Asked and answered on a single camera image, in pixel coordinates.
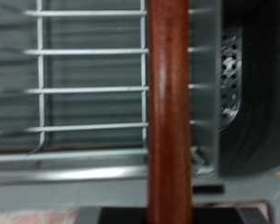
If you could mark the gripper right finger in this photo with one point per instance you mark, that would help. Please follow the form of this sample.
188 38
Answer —
217 217

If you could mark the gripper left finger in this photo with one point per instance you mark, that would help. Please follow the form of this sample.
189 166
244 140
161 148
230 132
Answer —
121 217

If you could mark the brown wooden spoon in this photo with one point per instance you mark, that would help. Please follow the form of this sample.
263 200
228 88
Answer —
169 109

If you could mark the metal dish rack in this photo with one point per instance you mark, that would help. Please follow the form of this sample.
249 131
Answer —
93 71

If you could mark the pink checked towel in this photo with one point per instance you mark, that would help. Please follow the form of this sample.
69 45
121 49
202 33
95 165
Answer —
28 217

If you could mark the dark grey utensil holder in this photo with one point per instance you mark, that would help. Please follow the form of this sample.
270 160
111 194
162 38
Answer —
261 93

